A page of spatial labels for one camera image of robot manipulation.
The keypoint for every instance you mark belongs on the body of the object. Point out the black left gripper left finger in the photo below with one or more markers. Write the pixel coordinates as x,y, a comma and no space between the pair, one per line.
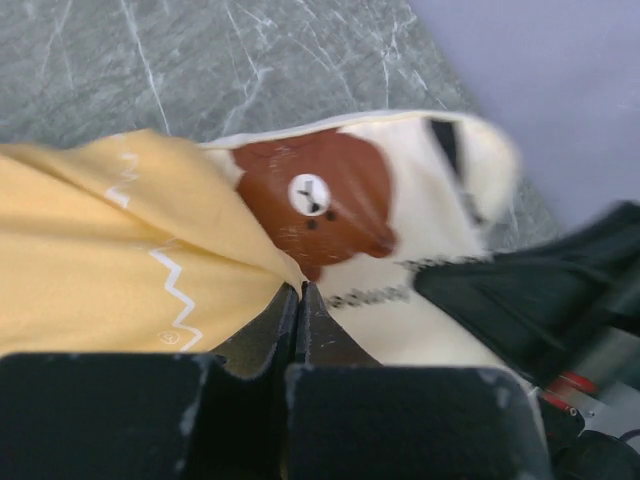
214,415

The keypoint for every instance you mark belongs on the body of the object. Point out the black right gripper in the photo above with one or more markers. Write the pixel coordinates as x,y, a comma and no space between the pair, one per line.
565,317

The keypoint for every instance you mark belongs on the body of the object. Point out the cream pillow with bear print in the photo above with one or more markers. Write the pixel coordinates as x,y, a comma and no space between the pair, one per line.
363,202

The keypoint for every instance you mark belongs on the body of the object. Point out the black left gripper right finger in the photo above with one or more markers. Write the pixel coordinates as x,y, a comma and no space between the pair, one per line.
350,417

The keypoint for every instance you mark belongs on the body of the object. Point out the blue and yellow pillowcase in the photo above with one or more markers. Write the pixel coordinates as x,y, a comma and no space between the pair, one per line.
131,243

